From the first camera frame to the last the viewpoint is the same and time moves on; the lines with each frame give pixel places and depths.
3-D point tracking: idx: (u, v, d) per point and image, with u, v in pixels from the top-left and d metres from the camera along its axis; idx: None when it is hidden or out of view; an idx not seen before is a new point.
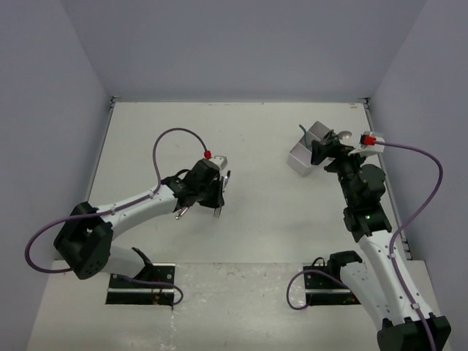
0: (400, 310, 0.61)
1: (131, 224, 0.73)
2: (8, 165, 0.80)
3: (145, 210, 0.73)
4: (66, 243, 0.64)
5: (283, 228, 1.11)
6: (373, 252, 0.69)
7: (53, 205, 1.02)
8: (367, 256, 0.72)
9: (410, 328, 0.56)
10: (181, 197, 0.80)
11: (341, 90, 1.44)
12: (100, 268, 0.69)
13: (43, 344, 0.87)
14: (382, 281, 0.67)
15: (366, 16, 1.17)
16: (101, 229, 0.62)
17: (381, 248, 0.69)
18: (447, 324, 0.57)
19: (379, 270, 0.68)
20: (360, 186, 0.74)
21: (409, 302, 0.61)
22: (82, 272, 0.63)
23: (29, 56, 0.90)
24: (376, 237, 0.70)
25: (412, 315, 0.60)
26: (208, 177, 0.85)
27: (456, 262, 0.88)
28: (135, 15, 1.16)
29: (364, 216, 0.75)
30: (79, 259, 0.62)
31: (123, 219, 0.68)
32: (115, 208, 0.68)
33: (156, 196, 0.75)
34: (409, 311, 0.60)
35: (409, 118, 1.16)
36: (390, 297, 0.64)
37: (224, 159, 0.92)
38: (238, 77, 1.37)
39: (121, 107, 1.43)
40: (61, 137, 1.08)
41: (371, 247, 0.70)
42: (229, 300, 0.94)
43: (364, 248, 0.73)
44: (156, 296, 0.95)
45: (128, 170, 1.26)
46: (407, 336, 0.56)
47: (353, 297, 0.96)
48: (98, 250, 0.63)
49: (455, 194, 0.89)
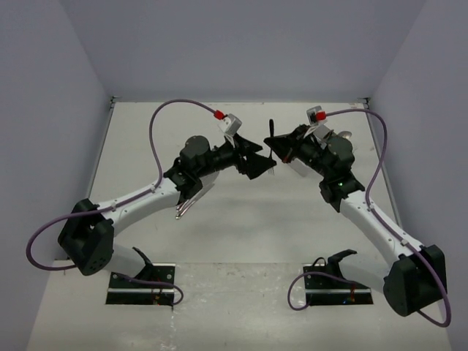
0: (393, 251, 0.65)
1: (134, 220, 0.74)
2: (9, 164, 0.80)
3: (147, 205, 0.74)
4: (71, 239, 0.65)
5: (283, 227, 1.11)
6: (353, 210, 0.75)
7: (52, 205, 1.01)
8: (350, 217, 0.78)
9: (409, 262, 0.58)
10: (184, 189, 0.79)
11: (341, 91, 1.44)
12: (104, 265, 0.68)
13: (42, 344, 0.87)
14: (371, 234, 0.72)
15: (365, 17, 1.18)
16: (102, 226, 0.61)
17: (360, 205, 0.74)
18: (439, 251, 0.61)
19: (365, 224, 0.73)
20: (331, 157, 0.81)
21: (398, 241, 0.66)
22: (86, 268, 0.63)
23: (29, 56, 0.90)
24: (353, 197, 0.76)
25: (405, 251, 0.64)
26: (199, 160, 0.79)
27: (455, 261, 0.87)
28: (135, 14, 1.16)
29: (338, 183, 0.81)
30: (82, 255, 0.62)
31: (124, 215, 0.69)
32: (116, 205, 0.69)
33: (157, 190, 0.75)
34: (401, 248, 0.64)
35: (409, 118, 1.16)
36: (382, 246, 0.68)
37: (234, 121, 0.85)
38: (238, 77, 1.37)
39: (121, 107, 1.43)
40: (60, 137, 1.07)
41: (351, 208, 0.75)
42: (229, 300, 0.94)
43: (346, 212, 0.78)
44: (156, 296, 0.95)
45: (129, 169, 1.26)
46: (409, 270, 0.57)
47: (353, 297, 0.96)
48: (100, 248, 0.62)
49: (455, 194, 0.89)
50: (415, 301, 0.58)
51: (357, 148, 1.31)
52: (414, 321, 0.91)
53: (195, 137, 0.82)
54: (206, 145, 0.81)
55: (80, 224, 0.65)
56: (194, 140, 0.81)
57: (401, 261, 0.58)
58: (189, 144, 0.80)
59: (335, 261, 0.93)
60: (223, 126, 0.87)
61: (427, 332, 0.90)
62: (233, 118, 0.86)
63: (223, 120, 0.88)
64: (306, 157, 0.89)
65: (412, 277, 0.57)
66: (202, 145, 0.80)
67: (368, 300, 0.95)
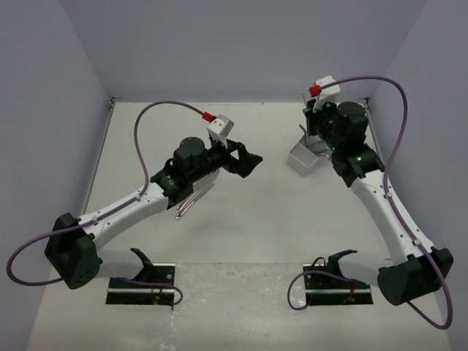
0: (402, 248, 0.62)
1: (121, 229, 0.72)
2: (9, 164, 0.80)
3: (131, 215, 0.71)
4: (54, 254, 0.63)
5: (283, 227, 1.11)
6: (368, 194, 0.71)
7: (53, 205, 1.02)
8: (363, 199, 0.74)
9: (414, 265, 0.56)
10: (175, 192, 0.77)
11: (341, 91, 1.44)
12: (93, 275, 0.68)
13: (43, 344, 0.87)
14: (382, 223, 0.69)
15: (365, 17, 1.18)
16: (82, 243, 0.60)
17: (376, 189, 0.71)
18: (449, 257, 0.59)
19: (376, 210, 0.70)
20: (344, 126, 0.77)
21: (411, 240, 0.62)
22: (73, 281, 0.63)
23: (29, 57, 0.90)
24: (371, 178, 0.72)
25: (415, 252, 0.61)
26: (194, 162, 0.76)
27: (455, 261, 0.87)
28: (135, 15, 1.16)
29: (355, 157, 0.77)
30: (67, 270, 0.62)
31: (107, 227, 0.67)
32: (98, 217, 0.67)
33: (142, 198, 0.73)
34: (412, 249, 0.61)
35: (409, 118, 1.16)
36: (391, 239, 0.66)
37: (224, 123, 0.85)
38: (238, 77, 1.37)
39: (121, 107, 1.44)
40: (61, 138, 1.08)
41: (366, 189, 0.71)
42: (229, 300, 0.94)
43: (359, 193, 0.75)
44: (156, 296, 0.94)
45: (129, 169, 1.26)
46: (412, 273, 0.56)
47: (353, 297, 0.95)
48: (83, 262, 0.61)
49: (455, 194, 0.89)
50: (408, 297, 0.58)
51: None
52: (414, 320, 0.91)
53: (191, 137, 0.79)
54: (202, 148, 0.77)
55: (63, 239, 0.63)
56: (190, 140, 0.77)
57: (408, 262, 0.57)
58: (183, 144, 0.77)
59: (334, 262, 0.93)
60: (216, 128, 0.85)
61: (427, 332, 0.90)
62: (224, 119, 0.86)
63: (213, 121, 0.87)
64: (322, 129, 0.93)
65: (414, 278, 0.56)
66: (198, 146, 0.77)
67: (368, 300, 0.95)
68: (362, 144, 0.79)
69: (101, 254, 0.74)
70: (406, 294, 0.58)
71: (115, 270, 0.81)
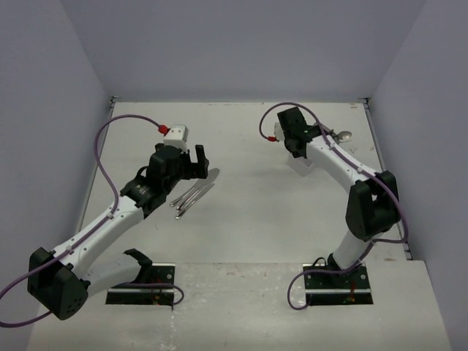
0: (350, 178, 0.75)
1: (100, 251, 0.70)
2: (9, 164, 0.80)
3: (108, 235, 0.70)
4: (38, 291, 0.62)
5: (282, 227, 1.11)
6: (319, 153, 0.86)
7: (52, 205, 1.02)
8: (319, 161, 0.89)
9: (363, 186, 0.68)
10: (150, 199, 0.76)
11: (341, 91, 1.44)
12: (83, 301, 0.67)
13: (42, 344, 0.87)
14: (334, 171, 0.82)
15: (365, 17, 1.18)
16: (61, 275, 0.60)
17: (322, 147, 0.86)
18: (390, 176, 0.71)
19: (328, 162, 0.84)
20: (284, 119, 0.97)
21: (355, 170, 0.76)
22: (64, 313, 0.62)
23: (29, 56, 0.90)
24: (316, 142, 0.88)
25: (361, 178, 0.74)
26: (170, 167, 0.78)
27: (455, 261, 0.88)
28: (134, 14, 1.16)
29: (303, 131, 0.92)
30: (55, 304, 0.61)
31: (85, 253, 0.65)
32: (72, 246, 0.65)
33: (115, 215, 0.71)
34: (357, 175, 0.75)
35: (409, 118, 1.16)
36: (344, 178, 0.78)
37: (183, 129, 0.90)
38: (238, 77, 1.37)
39: (121, 107, 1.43)
40: (61, 137, 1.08)
41: (316, 150, 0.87)
42: (229, 300, 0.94)
43: (314, 158, 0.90)
44: (156, 296, 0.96)
45: (129, 169, 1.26)
46: (363, 192, 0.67)
47: (353, 297, 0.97)
48: (69, 292, 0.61)
49: (454, 194, 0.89)
50: (371, 219, 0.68)
51: (357, 148, 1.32)
52: (415, 321, 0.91)
53: (164, 146, 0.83)
54: (176, 153, 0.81)
55: (43, 275, 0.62)
56: (164, 148, 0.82)
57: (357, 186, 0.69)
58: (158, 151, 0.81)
59: (334, 262, 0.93)
60: (177, 135, 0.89)
61: (427, 332, 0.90)
62: (179, 127, 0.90)
63: (170, 131, 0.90)
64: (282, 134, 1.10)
65: (365, 196, 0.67)
66: (172, 152, 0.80)
67: (368, 300, 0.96)
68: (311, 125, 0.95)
69: (88, 276, 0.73)
70: (367, 218, 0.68)
71: (114, 278, 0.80)
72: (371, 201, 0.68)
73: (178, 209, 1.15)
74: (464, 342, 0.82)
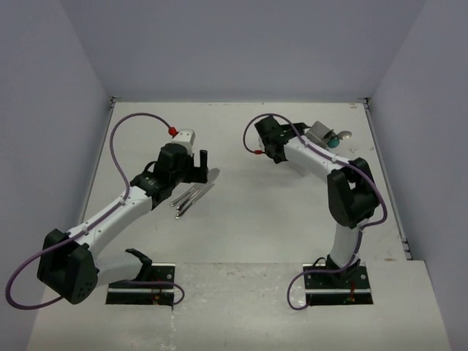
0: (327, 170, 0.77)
1: (112, 237, 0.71)
2: (9, 165, 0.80)
3: (120, 220, 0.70)
4: (50, 273, 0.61)
5: (282, 227, 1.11)
6: (295, 151, 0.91)
7: (53, 205, 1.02)
8: (296, 159, 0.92)
9: (340, 173, 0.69)
10: (157, 192, 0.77)
11: (341, 90, 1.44)
12: (93, 287, 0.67)
13: (43, 344, 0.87)
14: (312, 166, 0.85)
15: (365, 17, 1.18)
16: (76, 255, 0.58)
17: (297, 145, 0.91)
18: (363, 161, 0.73)
19: (304, 159, 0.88)
20: (262, 128, 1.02)
21: (330, 161, 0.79)
22: (75, 297, 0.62)
23: (28, 56, 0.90)
24: (291, 142, 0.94)
25: (336, 167, 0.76)
26: (178, 162, 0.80)
27: (454, 260, 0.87)
28: (135, 14, 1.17)
29: (279, 135, 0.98)
30: (66, 288, 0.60)
31: (99, 235, 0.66)
32: (88, 227, 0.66)
33: (127, 201, 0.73)
34: (333, 166, 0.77)
35: (409, 118, 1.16)
36: (320, 170, 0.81)
37: (191, 134, 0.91)
38: (238, 77, 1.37)
39: (121, 107, 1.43)
40: (61, 137, 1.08)
41: (292, 149, 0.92)
42: (229, 300, 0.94)
43: (292, 156, 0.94)
44: (156, 296, 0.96)
45: (129, 169, 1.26)
46: (340, 179, 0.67)
47: (353, 297, 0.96)
48: (82, 274, 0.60)
49: (454, 194, 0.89)
50: (354, 206, 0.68)
51: (357, 148, 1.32)
52: (415, 321, 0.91)
53: (172, 143, 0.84)
54: (184, 151, 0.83)
55: (56, 256, 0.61)
56: (172, 145, 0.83)
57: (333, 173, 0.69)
58: (164, 147, 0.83)
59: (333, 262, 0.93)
60: (184, 137, 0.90)
61: (426, 332, 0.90)
62: (189, 131, 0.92)
63: (178, 134, 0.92)
64: None
65: (343, 183, 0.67)
66: (179, 148, 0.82)
67: (368, 300, 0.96)
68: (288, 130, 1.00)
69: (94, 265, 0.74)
70: (347, 202, 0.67)
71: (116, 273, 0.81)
72: (349, 186, 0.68)
73: (178, 208, 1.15)
74: (464, 342, 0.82)
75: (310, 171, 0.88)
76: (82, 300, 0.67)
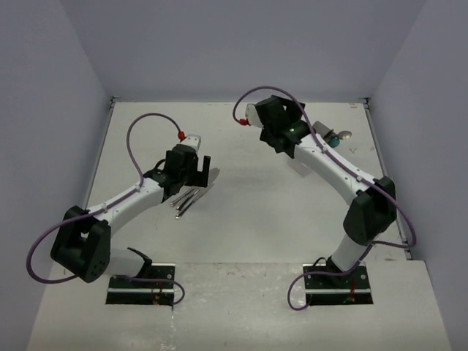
0: (350, 187, 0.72)
1: (126, 221, 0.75)
2: (9, 165, 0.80)
3: (135, 204, 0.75)
4: (66, 249, 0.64)
5: (283, 227, 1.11)
6: (309, 155, 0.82)
7: (53, 205, 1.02)
8: (308, 162, 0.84)
9: (365, 197, 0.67)
10: (167, 187, 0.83)
11: (341, 90, 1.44)
12: (104, 268, 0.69)
13: (42, 344, 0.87)
14: (329, 175, 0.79)
15: (365, 17, 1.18)
16: (96, 228, 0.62)
17: (314, 149, 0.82)
18: (387, 180, 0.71)
19: (320, 166, 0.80)
20: (268, 116, 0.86)
21: (354, 178, 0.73)
22: (88, 275, 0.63)
23: (28, 56, 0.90)
24: (305, 142, 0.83)
25: (360, 186, 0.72)
26: (187, 161, 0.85)
27: (454, 260, 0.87)
28: (135, 14, 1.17)
29: (288, 129, 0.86)
30: (82, 262, 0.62)
31: (116, 215, 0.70)
32: (107, 206, 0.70)
33: (142, 188, 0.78)
34: (357, 184, 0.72)
35: (409, 118, 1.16)
36: (340, 185, 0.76)
37: (198, 139, 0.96)
38: (238, 77, 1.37)
39: (121, 107, 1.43)
40: (61, 137, 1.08)
41: (306, 152, 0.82)
42: (229, 300, 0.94)
43: (303, 159, 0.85)
44: (156, 296, 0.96)
45: (129, 168, 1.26)
46: (366, 204, 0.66)
47: (353, 297, 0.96)
48: (99, 249, 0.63)
49: (454, 194, 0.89)
50: (372, 227, 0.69)
51: (357, 148, 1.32)
52: (414, 321, 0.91)
53: (183, 143, 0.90)
54: (194, 150, 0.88)
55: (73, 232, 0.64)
56: (182, 144, 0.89)
57: (358, 196, 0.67)
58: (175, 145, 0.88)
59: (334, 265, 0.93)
60: (193, 142, 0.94)
61: (426, 332, 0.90)
62: (195, 137, 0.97)
63: (186, 139, 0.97)
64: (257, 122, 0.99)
65: (368, 208, 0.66)
66: (189, 148, 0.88)
67: (368, 300, 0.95)
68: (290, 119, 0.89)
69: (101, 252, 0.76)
70: (368, 224, 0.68)
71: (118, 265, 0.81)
72: (372, 209, 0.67)
73: (178, 208, 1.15)
74: (464, 342, 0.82)
75: (324, 178, 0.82)
76: (93, 279, 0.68)
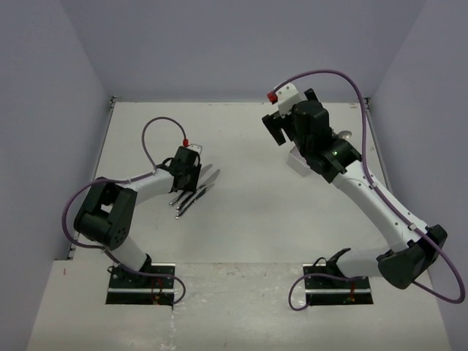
0: (401, 236, 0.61)
1: (142, 199, 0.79)
2: (9, 165, 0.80)
3: (153, 184, 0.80)
4: (91, 215, 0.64)
5: (282, 227, 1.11)
6: (353, 188, 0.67)
7: (53, 205, 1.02)
8: (346, 193, 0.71)
9: (416, 251, 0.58)
10: (174, 178, 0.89)
11: (341, 91, 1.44)
12: (123, 240, 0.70)
13: (42, 344, 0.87)
14: (373, 215, 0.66)
15: (365, 17, 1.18)
16: (126, 192, 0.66)
17: (360, 180, 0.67)
18: (442, 231, 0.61)
19: (364, 202, 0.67)
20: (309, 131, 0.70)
21: (406, 225, 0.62)
22: (112, 239, 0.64)
23: (29, 56, 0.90)
24: (352, 171, 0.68)
25: (413, 237, 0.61)
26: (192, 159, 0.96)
27: (454, 260, 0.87)
28: (135, 14, 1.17)
29: (332, 152, 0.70)
30: (108, 224, 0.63)
31: (139, 189, 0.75)
32: (131, 179, 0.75)
33: (157, 172, 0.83)
34: (409, 235, 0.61)
35: (409, 118, 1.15)
36: (386, 229, 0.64)
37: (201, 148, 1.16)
38: (238, 77, 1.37)
39: (121, 107, 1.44)
40: (61, 137, 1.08)
41: (349, 183, 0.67)
42: (229, 300, 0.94)
43: (342, 188, 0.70)
44: (156, 296, 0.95)
45: (129, 169, 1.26)
46: (417, 259, 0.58)
47: (353, 297, 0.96)
48: (125, 213, 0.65)
49: (455, 194, 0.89)
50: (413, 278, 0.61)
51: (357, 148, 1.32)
52: (415, 321, 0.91)
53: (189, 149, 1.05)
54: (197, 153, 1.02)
55: (100, 197, 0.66)
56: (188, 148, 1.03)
57: (409, 249, 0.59)
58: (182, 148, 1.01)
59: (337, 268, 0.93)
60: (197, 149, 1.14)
61: (426, 332, 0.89)
62: (197, 148, 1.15)
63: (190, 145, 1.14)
64: (285, 125, 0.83)
65: (417, 262, 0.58)
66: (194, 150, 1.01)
67: (368, 300, 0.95)
68: (329, 136, 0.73)
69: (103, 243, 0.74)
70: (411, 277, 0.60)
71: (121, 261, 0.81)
72: (420, 264, 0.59)
73: (178, 209, 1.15)
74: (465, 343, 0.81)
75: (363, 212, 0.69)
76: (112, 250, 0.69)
